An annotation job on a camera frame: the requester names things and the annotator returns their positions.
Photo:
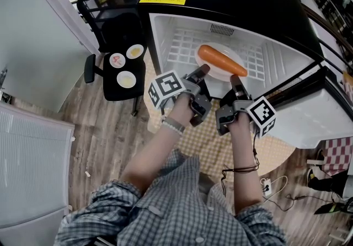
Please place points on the person's left forearm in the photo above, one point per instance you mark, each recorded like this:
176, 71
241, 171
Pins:
149, 162

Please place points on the white power strip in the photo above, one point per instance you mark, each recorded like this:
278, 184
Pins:
266, 187

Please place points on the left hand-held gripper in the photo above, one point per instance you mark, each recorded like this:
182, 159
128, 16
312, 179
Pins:
166, 86

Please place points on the small plate with pale food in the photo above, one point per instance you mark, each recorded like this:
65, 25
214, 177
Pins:
126, 79

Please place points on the person's checked shirt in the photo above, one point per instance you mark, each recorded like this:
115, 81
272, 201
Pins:
176, 211

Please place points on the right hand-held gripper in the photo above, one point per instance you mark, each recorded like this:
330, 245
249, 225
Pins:
262, 115

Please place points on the small plate with yellow food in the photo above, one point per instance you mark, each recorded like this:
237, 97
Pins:
135, 51

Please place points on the white oval plate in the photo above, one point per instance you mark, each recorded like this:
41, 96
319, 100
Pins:
234, 56

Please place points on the small white floor scrap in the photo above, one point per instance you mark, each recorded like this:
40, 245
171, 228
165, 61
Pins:
87, 174

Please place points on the person's left hand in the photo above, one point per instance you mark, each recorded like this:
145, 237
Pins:
180, 109

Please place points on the white ribbed panel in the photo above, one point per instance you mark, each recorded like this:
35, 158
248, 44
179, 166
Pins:
33, 162

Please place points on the red checked cloth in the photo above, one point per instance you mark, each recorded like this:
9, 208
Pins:
337, 154

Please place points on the small plate with red print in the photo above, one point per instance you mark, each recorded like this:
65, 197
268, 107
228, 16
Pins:
117, 60

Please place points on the person's right hand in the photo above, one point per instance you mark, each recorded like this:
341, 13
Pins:
241, 126

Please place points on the black office chair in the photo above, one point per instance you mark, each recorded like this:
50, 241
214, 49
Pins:
110, 93

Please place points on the person's right forearm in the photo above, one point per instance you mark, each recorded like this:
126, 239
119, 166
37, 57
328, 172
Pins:
245, 184

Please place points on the orange carrot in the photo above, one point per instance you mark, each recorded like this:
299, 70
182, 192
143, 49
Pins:
220, 60

